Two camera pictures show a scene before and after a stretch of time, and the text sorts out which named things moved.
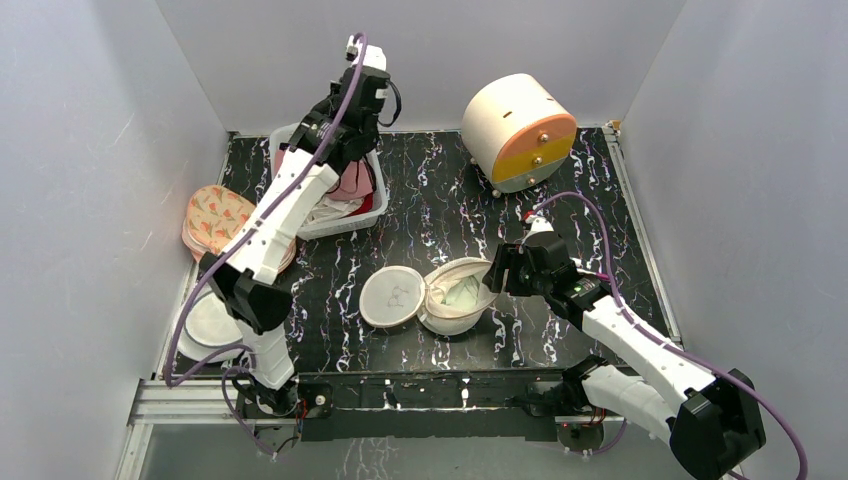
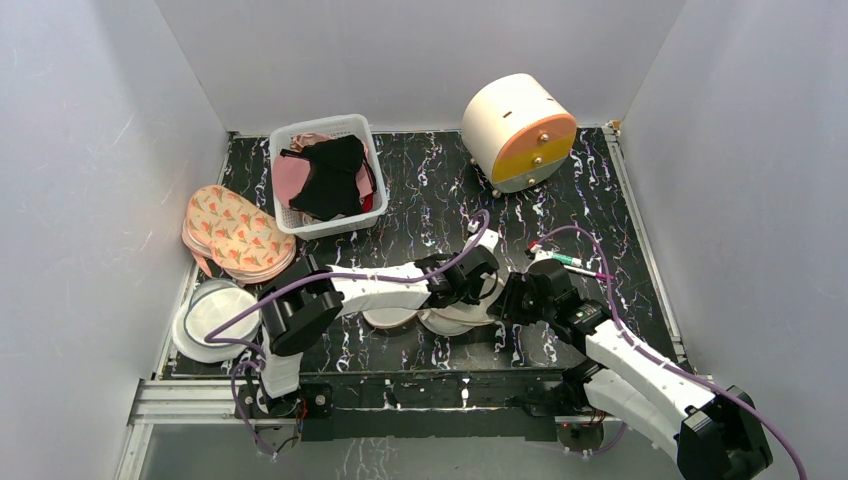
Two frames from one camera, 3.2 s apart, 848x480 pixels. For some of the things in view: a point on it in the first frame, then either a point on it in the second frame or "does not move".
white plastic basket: [283, 135] does not move
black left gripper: [336, 88] -> [472, 298]
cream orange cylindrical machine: [516, 133] does not move
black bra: [363, 138] -> [332, 187]
